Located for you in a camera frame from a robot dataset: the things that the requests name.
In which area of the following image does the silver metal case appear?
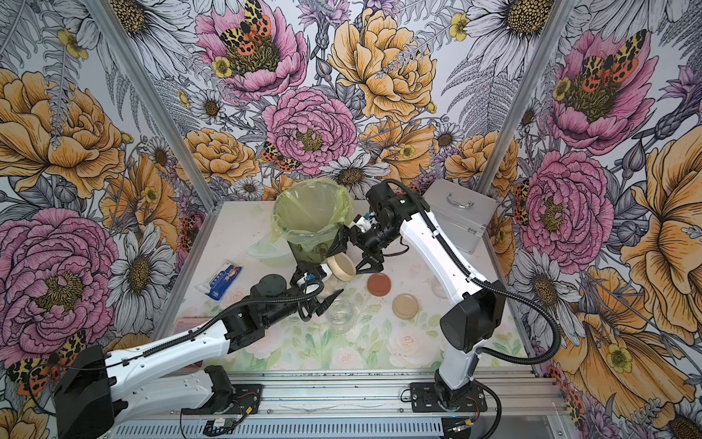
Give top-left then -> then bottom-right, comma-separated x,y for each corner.
423,179 -> 498,254

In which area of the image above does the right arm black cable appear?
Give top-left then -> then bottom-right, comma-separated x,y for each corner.
383,177 -> 562,366

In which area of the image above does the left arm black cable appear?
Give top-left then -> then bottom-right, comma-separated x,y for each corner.
26,279 -> 325,415

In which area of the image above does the glass jar beige lid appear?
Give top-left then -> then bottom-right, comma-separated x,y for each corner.
431,279 -> 448,300
313,263 -> 333,283

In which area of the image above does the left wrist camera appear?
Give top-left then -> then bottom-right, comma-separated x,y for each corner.
290,264 -> 318,286

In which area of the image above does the black mesh waste bin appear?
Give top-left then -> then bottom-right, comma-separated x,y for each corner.
288,238 -> 335,265

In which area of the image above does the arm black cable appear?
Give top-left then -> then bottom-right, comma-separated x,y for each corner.
383,177 -> 562,366
26,279 -> 325,415

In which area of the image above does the blue snack packet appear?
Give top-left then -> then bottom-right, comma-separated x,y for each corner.
196,262 -> 242,301

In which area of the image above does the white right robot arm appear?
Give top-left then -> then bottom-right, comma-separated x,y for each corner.
327,179 -> 505,410

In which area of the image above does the green plastic bin liner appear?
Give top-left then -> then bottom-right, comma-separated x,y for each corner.
271,179 -> 355,249

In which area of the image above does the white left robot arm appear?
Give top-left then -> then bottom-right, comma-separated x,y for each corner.
53,274 -> 341,438

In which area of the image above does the aluminium frame post left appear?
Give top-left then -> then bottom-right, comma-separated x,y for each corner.
86,1 -> 219,213

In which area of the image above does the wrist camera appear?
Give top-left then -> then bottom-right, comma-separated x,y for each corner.
353,213 -> 378,233
290,264 -> 318,286

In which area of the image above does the aluminium frame post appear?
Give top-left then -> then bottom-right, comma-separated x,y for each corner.
477,0 -> 577,195
86,1 -> 219,213

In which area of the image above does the glass jar orange lid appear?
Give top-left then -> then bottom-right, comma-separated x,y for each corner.
325,298 -> 358,335

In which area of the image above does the aluminium frame post right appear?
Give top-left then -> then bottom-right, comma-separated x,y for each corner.
477,0 -> 577,195

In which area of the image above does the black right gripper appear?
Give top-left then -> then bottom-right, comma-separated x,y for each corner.
326,219 -> 403,276

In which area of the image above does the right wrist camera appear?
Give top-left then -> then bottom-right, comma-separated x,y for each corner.
353,213 -> 378,233

